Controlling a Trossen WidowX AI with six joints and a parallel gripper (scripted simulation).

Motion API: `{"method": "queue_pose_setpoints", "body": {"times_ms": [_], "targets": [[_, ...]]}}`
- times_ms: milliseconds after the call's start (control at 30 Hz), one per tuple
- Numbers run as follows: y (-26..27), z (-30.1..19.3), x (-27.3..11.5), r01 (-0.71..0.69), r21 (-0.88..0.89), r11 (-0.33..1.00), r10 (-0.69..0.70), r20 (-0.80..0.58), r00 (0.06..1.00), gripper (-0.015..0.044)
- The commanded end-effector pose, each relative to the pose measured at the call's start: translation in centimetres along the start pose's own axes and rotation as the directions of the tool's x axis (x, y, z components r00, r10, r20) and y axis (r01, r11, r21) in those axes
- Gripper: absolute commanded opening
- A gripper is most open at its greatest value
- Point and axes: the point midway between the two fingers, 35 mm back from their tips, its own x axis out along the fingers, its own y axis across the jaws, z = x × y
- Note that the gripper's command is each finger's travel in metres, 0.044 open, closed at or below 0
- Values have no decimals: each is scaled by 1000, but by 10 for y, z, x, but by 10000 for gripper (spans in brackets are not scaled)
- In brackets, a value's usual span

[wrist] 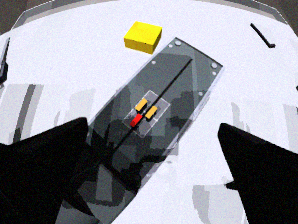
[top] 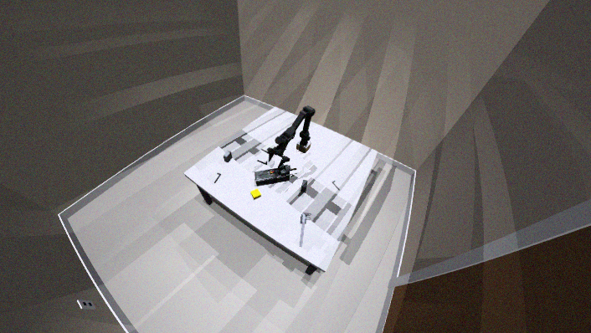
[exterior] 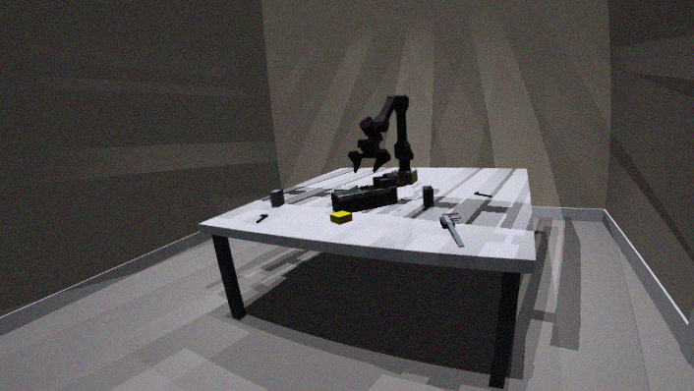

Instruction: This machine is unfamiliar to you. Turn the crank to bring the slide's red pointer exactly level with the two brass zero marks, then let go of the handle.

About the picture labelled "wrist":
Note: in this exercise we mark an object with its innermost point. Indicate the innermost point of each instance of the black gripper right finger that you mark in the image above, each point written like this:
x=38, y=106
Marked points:
x=266, y=175

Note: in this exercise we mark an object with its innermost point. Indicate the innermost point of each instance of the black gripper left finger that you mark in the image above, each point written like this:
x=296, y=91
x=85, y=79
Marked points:
x=35, y=172

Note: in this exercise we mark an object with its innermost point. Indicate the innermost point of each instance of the yellow block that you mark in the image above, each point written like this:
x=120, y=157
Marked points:
x=143, y=37

